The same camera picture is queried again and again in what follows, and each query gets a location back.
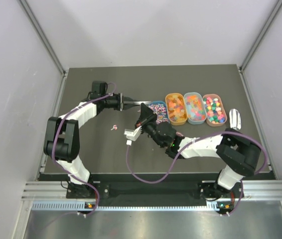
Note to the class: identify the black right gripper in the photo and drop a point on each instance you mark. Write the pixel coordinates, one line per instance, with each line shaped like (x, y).
(145, 118)

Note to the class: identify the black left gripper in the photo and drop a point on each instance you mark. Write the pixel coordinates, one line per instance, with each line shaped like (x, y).
(121, 102)

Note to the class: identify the silver metal scoop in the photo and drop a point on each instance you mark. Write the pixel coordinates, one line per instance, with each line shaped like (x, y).
(235, 119)

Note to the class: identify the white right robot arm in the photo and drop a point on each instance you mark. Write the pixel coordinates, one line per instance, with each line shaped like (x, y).
(239, 152)

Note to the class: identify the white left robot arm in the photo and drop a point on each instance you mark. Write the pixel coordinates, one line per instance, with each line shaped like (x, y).
(62, 140)

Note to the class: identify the orange candy tray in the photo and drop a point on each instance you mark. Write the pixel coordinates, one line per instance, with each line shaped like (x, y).
(176, 109)

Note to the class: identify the light blue candy tray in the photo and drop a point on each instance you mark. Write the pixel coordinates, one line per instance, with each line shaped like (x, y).
(195, 108)

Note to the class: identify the pink candy tray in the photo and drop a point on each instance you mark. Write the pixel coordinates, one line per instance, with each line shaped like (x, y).
(216, 115)

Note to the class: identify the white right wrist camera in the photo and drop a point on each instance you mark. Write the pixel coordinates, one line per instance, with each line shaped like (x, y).
(132, 135)

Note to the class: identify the aluminium left frame post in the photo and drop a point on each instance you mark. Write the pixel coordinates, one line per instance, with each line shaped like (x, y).
(42, 36)

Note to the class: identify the aluminium frame post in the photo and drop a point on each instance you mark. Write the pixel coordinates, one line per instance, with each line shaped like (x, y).
(42, 36)
(261, 35)

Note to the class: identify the aluminium front frame rail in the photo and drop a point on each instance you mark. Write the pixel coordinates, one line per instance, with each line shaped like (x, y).
(258, 190)

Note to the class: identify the aluminium right frame post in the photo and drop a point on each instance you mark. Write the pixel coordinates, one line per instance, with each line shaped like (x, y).
(261, 35)

